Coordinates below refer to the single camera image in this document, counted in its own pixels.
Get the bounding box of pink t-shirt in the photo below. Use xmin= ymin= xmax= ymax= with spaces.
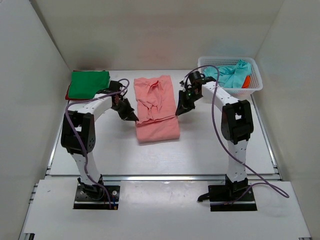
xmin=133 ymin=75 xmax=180 ymax=144

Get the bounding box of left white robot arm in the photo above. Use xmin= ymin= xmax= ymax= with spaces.
xmin=60 ymin=78 xmax=139 ymax=190

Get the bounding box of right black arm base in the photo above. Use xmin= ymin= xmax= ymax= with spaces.
xmin=197 ymin=177 xmax=258 ymax=212

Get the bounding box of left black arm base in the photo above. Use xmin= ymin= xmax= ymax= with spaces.
xmin=73 ymin=178 xmax=121 ymax=211

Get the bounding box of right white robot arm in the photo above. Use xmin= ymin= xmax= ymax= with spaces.
xmin=175 ymin=71 xmax=254 ymax=192

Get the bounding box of green folded t-shirt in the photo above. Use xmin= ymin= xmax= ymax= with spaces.
xmin=69 ymin=71 xmax=110 ymax=96

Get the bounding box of teal t-shirt in basket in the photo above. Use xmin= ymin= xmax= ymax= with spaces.
xmin=203 ymin=59 xmax=252 ymax=89

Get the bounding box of red folded t-shirt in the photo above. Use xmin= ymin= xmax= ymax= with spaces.
xmin=65 ymin=85 xmax=95 ymax=101

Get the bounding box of orange t-shirt in basket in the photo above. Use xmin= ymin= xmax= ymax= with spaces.
xmin=241 ymin=75 xmax=251 ymax=89

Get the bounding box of white plastic basket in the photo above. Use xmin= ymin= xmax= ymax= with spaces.
xmin=197 ymin=56 xmax=263 ymax=97

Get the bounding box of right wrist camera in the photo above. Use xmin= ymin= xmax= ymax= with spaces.
xmin=187 ymin=71 xmax=204 ymax=85

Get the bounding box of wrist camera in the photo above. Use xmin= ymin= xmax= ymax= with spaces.
xmin=187 ymin=71 xmax=204 ymax=85
xmin=107 ymin=80 xmax=124 ymax=93

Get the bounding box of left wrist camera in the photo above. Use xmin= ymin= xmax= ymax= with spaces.
xmin=107 ymin=80 xmax=124 ymax=93

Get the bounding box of aluminium table rail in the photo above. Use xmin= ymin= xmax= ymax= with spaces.
xmin=46 ymin=141 xmax=281 ymax=181

